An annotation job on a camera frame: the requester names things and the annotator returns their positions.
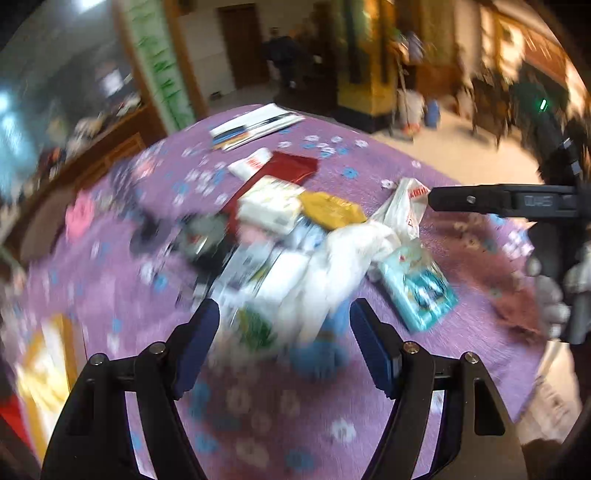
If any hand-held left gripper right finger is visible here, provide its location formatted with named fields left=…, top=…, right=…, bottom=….
left=349, top=298, right=529, bottom=480

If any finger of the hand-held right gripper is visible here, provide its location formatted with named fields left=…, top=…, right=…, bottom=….
left=428, top=184, right=578, bottom=216

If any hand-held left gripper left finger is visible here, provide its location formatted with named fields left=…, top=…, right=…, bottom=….
left=41, top=298, right=222, bottom=480

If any white plastic packet red print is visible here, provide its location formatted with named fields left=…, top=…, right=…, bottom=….
left=369, top=178, right=431, bottom=241

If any yellow packet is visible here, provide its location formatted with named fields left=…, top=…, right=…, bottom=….
left=299, top=191, right=368, bottom=230

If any yellow cardboard box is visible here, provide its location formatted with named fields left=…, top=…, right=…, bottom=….
left=16, top=313, right=80, bottom=460

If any white tissue pack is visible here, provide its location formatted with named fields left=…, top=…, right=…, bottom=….
left=237, top=176, right=305, bottom=234

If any pink soft toy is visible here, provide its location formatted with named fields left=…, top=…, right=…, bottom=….
left=65, top=191, right=96, bottom=241

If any person's right hand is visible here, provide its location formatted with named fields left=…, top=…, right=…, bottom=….
left=527, top=255, right=572, bottom=343

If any light blue tissue packet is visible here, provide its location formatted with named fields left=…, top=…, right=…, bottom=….
left=376, top=242, right=459, bottom=334

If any purple floral tablecloth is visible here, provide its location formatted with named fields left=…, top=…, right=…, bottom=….
left=0, top=104, right=555, bottom=480

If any grey and black device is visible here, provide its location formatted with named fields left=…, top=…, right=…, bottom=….
left=178, top=215, right=234, bottom=266

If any small white packet red label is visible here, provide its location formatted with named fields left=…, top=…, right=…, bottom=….
left=228, top=148, right=272, bottom=179

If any dark red packet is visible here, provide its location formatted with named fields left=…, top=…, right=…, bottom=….
left=263, top=151, right=320, bottom=186

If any red bag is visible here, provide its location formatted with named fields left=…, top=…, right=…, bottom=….
left=0, top=394, right=33, bottom=457

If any stack of papers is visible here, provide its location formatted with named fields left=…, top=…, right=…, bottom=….
left=210, top=103, right=303, bottom=152

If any wooden door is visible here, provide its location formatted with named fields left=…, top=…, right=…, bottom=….
left=218, top=4, right=271, bottom=90

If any green wall banner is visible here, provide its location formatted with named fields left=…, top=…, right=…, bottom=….
left=127, top=0, right=195, bottom=132

